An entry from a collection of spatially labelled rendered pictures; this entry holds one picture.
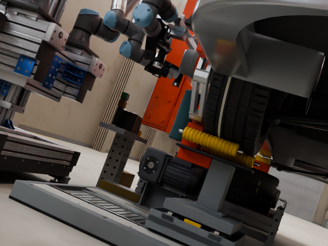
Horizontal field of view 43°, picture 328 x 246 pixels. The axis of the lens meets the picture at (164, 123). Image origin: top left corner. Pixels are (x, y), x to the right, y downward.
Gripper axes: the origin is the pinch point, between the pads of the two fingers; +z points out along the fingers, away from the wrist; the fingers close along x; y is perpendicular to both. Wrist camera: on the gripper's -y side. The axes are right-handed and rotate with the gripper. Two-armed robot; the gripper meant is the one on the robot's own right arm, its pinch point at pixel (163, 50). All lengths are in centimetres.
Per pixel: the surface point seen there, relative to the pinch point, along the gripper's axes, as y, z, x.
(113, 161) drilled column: -59, 73, 33
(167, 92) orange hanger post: -8, 60, 12
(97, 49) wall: 110, 563, 354
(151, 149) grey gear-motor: -44, 39, 2
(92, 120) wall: -26, 656, 356
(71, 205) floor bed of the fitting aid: -75, -23, 3
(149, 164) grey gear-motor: -52, 39, -1
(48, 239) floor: -83, -49, -6
